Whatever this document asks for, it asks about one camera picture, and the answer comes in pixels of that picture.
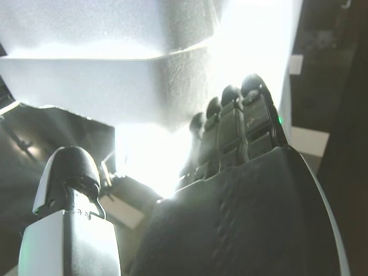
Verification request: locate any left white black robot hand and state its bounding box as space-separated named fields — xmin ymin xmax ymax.
xmin=18 ymin=73 xmax=352 ymax=276

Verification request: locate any white styrofoam block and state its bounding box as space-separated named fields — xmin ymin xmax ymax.
xmin=0 ymin=0 xmax=221 ymax=60

